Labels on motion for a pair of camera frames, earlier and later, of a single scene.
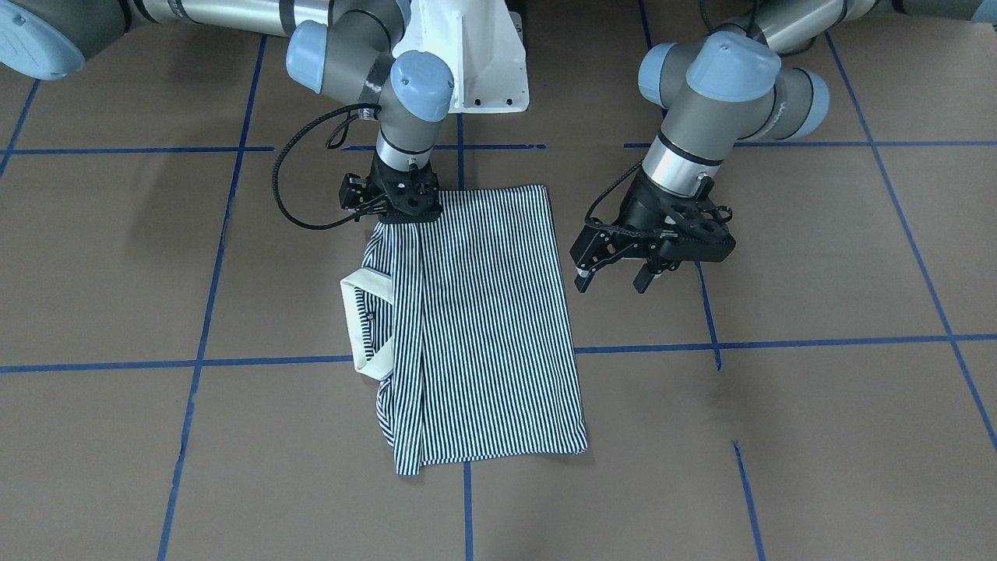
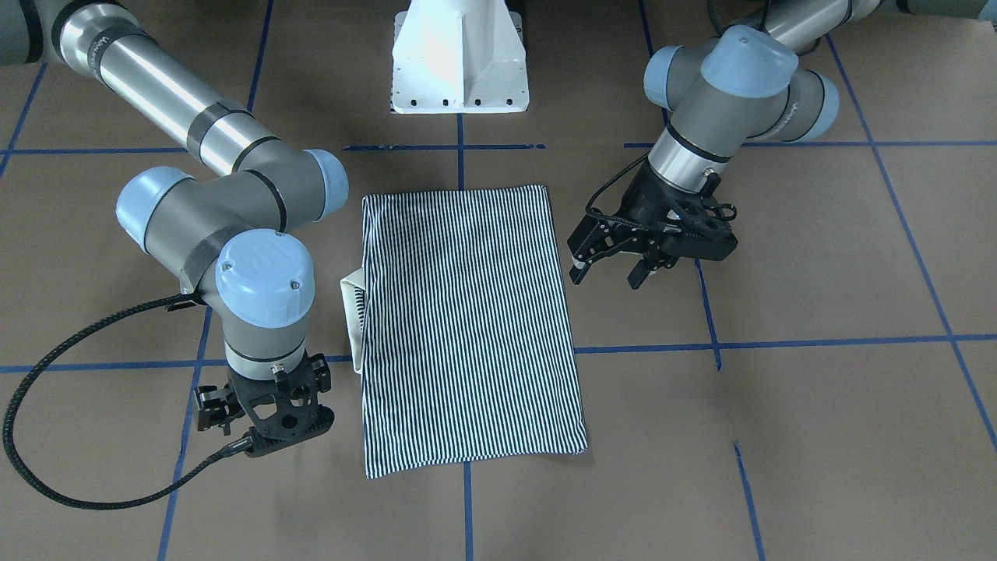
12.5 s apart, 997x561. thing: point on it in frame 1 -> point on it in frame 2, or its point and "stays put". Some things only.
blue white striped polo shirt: [463, 319] stays put
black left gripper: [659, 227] stays put
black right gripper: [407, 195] -> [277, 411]
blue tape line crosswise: [583, 351] stays put
